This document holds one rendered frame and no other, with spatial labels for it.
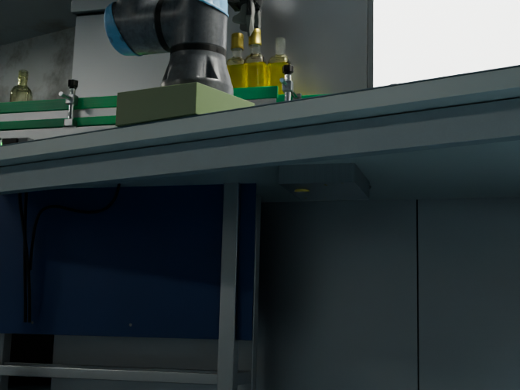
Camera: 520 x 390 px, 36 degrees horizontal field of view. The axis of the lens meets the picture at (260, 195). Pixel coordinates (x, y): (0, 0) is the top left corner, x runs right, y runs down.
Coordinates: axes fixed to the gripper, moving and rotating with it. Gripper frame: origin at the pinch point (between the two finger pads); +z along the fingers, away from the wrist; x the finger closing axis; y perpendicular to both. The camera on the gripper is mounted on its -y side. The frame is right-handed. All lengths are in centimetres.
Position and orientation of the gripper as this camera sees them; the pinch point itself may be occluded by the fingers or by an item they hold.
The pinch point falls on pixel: (254, 34)
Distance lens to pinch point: 225.1
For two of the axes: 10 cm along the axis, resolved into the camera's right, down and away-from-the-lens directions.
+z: -0.2, 9.9, -1.7
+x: -3.2, -1.7, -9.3
